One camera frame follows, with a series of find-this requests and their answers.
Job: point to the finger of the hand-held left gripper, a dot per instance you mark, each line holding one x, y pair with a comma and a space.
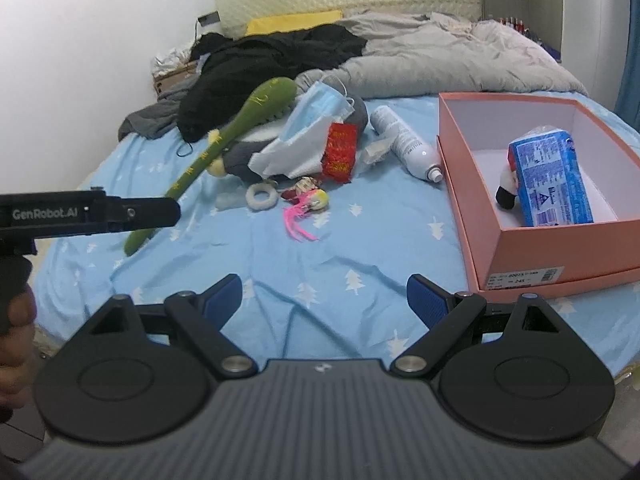
150, 212

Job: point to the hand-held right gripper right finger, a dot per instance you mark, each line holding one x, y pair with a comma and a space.
425, 301

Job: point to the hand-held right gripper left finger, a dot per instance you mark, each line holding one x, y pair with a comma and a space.
225, 294

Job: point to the translucent soft cube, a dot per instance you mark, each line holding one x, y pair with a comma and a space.
231, 202

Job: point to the pink cardboard box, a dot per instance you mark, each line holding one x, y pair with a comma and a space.
480, 240

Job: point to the small doll with pink feathers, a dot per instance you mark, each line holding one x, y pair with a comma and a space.
315, 198

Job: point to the clear plastic pouch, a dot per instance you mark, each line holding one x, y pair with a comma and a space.
377, 151

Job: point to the white tissue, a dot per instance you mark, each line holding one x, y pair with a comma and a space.
295, 152

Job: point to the person's left hand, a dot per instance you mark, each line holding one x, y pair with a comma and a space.
17, 317

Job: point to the blue printed bedsheet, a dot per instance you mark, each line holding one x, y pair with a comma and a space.
350, 252

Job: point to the dark grey clothing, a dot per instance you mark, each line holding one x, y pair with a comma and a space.
150, 117

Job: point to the green plush stick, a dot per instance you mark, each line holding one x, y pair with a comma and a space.
220, 140

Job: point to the grey slipper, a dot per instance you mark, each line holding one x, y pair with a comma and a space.
240, 156

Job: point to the brown cardboard box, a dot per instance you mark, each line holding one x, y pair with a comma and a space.
170, 81

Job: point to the small panda plush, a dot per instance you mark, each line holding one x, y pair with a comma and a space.
507, 194

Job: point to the white crumpled bag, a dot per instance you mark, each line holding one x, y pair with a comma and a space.
167, 62

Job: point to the white spray bottle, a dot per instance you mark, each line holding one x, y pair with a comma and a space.
405, 142

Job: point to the red foil packet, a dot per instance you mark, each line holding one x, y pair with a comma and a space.
340, 150

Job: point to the blue tissue pack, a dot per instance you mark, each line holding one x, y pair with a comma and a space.
550, 180

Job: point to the black clothing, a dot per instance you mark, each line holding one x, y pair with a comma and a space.
250, 60

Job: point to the blue face mask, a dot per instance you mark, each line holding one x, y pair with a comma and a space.
312, 110

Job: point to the yellow pillow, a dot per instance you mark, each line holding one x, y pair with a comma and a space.
290, 22

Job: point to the light grey duvet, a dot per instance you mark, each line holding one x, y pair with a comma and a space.
450, 60

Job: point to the row of small bottles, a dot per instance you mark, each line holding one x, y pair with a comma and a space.
515, 24

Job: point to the blue curtain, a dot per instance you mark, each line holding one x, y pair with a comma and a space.
630, 60

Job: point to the black wall charger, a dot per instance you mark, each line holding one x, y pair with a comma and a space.
209, 17

